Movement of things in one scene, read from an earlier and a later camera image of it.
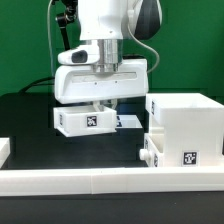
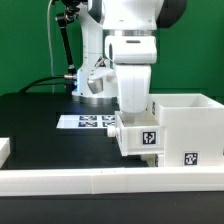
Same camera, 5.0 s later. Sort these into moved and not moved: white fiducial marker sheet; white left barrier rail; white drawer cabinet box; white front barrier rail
Moved: white fiducial marker sheet
Not moved: white front barrier rail; white left barrier rail; white drawer cabinet box
